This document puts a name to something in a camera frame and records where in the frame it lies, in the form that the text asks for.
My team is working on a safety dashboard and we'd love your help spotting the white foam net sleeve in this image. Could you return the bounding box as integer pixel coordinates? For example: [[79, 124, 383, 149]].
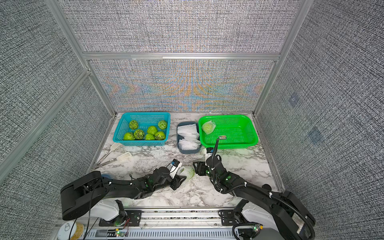
[[179, 165, 196, 181], [201, 119, 217, 135]]

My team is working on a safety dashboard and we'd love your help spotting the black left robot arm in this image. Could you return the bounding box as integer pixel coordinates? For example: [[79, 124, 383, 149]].
[[61, 167, 187, 224]]

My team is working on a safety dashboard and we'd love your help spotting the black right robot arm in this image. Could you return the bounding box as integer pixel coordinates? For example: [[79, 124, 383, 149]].
[[193, 155, 316, 240]]

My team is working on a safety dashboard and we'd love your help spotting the white foam net pile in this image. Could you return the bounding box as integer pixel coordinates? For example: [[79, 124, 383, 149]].
[[176, 123, 200, 151]]

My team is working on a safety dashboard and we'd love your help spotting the custard apple in teal basket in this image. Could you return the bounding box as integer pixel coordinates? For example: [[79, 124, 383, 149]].
[[129, 120, 139, 130]]

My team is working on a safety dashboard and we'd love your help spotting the grey-blue plastic tub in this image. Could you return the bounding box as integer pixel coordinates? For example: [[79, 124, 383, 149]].
[[176, 121, 201, 155]]

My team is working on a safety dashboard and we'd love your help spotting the bright green plastic basket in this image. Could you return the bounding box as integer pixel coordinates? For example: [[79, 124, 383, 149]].
[[199, 115, 259, 149]]

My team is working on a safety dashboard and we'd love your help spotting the teal plastic basket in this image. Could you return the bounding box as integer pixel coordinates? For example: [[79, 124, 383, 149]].
[[113, 112, 171, 147]]

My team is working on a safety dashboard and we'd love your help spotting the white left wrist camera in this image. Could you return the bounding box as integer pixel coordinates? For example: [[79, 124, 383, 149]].
[[170, 159, 183, 179]]

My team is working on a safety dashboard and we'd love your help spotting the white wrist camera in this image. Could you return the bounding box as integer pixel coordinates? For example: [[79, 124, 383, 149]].
[[205, 148, 214, 163], [170, 159, 183, 179]]

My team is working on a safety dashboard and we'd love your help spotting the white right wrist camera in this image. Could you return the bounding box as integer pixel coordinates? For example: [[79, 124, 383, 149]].
[[205, 148, 214, 163]]

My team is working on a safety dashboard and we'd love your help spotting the black corrugated cable conduit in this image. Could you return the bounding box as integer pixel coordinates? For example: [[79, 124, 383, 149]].
[[211, 137, 221, 160]]

